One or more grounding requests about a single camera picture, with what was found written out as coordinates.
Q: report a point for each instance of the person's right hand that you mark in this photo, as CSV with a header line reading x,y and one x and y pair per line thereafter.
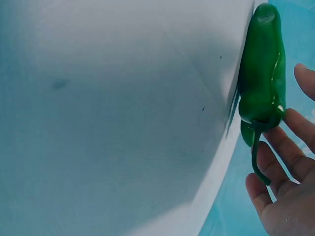
x,y
292,196

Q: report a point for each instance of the person's right thumb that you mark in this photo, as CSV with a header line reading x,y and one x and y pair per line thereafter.
x,y
306,79

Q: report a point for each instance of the green pepper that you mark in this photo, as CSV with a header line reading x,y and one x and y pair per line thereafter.
x,y
263,73

